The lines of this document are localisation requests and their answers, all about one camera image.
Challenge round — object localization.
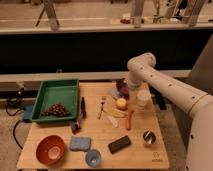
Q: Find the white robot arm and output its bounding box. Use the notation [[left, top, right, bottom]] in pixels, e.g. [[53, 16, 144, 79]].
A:
[[127, 53, 213, 171]]

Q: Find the purple bowl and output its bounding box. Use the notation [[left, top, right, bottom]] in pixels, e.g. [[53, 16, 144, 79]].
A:
[[116, 79, 129, 99]]

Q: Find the blue folded towel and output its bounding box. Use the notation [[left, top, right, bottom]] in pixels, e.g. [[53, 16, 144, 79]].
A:
[[70, 136, 91, 151]]

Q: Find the red bowl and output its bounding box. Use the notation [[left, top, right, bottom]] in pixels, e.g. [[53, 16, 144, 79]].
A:
[[36, 135, 65, 166]]

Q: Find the yellow apple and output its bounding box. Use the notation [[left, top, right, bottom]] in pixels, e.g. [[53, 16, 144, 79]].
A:
[[116, 98, 128, 110]]

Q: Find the yellow banana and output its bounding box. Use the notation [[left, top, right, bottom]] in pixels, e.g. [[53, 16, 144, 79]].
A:
[[104, 109, 126, 118]]

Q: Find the white plastic spoon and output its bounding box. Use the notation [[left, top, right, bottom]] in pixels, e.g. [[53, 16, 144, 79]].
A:
[[107, 115, 119, 128]]

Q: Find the dark marker pen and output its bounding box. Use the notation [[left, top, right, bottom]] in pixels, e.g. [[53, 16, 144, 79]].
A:
[[81, 97, 86, 119]]

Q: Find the white plastic cup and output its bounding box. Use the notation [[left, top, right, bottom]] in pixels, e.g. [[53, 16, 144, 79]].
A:
[[137, 90, 151, 107]]

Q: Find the orange carrot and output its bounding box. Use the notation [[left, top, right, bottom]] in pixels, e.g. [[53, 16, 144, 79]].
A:
[[125, 110, 134, 130]]

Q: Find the green plastic tray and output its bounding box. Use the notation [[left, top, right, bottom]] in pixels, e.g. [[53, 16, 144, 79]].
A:
[[31, 79, 80, 123]]

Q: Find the pile of brown nuts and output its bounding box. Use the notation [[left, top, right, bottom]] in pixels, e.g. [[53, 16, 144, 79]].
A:
[[42, 103, 70, 117]]

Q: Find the black rectangular block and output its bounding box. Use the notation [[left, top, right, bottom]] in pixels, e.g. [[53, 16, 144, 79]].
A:
[[108, 136, 131, 154]]

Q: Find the small metal cup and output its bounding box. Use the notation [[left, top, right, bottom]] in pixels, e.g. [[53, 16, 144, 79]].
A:
[[142, 131, 156, 147]]

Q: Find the small blue cup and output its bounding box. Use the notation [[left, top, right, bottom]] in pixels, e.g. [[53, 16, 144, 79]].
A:
[[85, 149, 101, 168]]

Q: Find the blue power box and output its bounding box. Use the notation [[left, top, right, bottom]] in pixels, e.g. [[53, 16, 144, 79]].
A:
[[22, 105, 33, 123]]

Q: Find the fork with yellow handle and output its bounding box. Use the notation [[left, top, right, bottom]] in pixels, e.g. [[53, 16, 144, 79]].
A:
[[98, 96, 106, 120]]

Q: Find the black cable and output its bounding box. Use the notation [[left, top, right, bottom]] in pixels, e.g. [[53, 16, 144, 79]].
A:
[[4, 88, 25, 151]]

